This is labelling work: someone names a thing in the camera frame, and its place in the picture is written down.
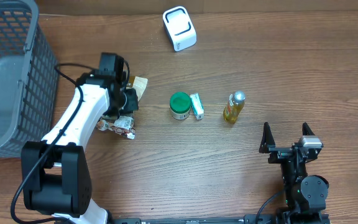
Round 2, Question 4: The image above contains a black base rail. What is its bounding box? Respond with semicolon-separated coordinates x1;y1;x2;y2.
104;213;332;224

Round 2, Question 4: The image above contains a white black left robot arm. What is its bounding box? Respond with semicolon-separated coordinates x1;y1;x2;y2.
11;52;139;223

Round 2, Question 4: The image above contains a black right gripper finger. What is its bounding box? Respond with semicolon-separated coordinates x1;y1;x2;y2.
259;122;275;154
302;122;314;136

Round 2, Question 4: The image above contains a white barcode scanner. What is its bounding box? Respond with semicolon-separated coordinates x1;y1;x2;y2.
162;6;197;52

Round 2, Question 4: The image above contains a green freshening pouch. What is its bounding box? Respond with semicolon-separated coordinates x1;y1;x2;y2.
190;93;204;120

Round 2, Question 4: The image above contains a brown mushroom packet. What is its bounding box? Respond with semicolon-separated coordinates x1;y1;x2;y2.
96;77;148;139

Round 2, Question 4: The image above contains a green lid jar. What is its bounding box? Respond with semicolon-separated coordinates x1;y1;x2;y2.
170;92;191;120

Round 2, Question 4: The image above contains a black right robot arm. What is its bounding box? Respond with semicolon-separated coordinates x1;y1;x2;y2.
255;122;330;224

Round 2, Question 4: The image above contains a dark grey plastic basket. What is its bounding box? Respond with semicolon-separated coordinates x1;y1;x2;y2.
0;0;59;157

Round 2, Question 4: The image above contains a yellow oil bottle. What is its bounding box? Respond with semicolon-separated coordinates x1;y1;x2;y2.
223;90;246;124

